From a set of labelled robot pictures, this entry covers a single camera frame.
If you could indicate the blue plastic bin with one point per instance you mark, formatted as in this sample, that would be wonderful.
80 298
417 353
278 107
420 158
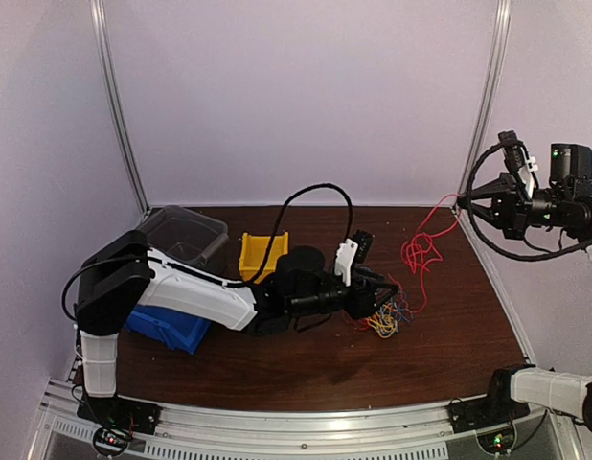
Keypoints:
175 329

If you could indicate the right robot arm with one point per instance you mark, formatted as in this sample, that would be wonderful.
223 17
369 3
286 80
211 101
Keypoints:
545 228

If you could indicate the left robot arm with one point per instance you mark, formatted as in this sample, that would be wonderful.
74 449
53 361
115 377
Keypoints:
129 272

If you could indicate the clear grey plastic tub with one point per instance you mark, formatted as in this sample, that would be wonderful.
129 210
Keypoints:
189 237

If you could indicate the yellow plastic bin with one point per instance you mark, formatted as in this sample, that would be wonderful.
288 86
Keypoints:
252 252

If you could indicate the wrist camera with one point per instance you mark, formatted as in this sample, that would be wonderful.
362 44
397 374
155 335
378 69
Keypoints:
519 163
352 251

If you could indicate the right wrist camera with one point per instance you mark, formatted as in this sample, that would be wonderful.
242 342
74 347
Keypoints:
519 163

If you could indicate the right corner aluminium post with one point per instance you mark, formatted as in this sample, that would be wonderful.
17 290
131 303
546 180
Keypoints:
498 47

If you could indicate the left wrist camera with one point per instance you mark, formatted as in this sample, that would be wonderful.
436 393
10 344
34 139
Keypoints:
352 251

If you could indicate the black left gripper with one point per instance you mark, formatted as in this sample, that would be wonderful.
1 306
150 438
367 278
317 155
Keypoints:
365 306

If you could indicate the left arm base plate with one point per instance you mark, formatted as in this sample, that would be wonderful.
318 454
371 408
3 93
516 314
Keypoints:
124 414

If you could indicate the front aluminium rail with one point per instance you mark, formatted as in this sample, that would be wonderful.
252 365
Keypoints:
421 431

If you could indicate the corner aluminium post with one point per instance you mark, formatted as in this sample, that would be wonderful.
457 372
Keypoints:
498 47
115 105

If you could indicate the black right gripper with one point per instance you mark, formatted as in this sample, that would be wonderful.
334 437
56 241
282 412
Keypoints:
511 210

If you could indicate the left corner aluminium post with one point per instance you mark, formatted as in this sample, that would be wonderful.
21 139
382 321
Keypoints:
115 105

